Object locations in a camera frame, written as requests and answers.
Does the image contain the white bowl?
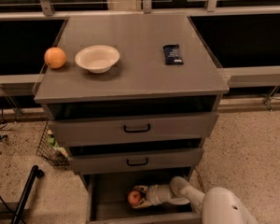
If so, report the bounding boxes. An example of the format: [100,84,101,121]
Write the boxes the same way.
[75,45,119,74]

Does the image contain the black pole stand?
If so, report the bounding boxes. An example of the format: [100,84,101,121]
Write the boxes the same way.
[10,165,44,224]

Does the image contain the grey drawer cabinet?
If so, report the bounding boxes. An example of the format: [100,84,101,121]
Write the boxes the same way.
[34,13,231,175]

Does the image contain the dark blue snack bar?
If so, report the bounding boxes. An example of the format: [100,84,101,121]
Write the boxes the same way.
[163,44,184,65]

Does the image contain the grey top drawer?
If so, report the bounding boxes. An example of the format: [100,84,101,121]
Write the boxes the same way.
[49,112,218,147]

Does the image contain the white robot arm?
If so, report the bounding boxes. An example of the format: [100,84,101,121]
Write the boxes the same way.
[127,176,259,224]

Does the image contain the grey middle drawer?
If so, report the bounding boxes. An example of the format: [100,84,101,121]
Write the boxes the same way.
[68,147,203,175]

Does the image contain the grey bottom drawer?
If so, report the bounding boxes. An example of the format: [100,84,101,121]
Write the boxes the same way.
[87,168,202,224]

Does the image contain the orange fruit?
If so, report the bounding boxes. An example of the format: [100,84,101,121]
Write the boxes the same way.
[44,47,66,69]

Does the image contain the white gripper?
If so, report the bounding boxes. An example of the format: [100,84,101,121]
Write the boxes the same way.
[133,185,189,209]

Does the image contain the black wire basket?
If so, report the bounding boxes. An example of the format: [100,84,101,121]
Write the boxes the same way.
[36,124,69,167]

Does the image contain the grey drawer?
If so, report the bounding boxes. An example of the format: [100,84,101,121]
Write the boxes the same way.
[49,112,218,147]
[68,147,203,175]
[87,168,202,224]

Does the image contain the red apple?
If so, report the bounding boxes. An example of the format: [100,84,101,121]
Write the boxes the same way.
[128,189,143,206]

